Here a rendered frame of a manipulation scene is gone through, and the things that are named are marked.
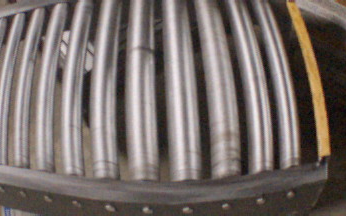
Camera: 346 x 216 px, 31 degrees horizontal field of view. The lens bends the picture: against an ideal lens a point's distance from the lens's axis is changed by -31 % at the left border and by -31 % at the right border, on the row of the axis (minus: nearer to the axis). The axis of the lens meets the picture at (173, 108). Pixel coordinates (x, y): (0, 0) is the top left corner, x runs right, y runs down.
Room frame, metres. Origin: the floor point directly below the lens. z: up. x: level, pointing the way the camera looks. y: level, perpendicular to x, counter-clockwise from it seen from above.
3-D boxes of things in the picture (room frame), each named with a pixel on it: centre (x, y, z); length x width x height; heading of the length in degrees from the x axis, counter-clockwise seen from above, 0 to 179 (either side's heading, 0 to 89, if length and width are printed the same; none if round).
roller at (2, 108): (0.88, 0.38, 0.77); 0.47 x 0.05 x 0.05; 5
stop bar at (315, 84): (0.92, -0.29, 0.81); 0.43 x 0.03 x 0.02; 5
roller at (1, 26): (0.87, 0.44, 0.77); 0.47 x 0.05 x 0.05; 5
